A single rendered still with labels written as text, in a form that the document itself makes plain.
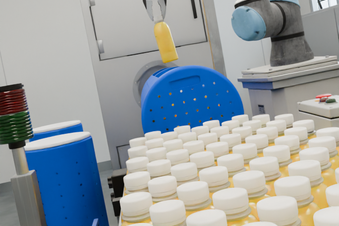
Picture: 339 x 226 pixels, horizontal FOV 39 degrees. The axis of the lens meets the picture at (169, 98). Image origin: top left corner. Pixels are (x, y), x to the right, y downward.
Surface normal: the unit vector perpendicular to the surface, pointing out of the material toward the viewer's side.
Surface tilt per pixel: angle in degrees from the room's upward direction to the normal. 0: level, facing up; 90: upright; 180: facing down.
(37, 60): 90
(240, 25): 100
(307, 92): 90
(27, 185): 90
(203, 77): 90
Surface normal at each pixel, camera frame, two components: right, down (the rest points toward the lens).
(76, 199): 0.47, -0.02
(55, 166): 0.11, 0.04
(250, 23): -0.74, 0.36
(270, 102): -0.97, 0.18
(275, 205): -0.18, -0.98
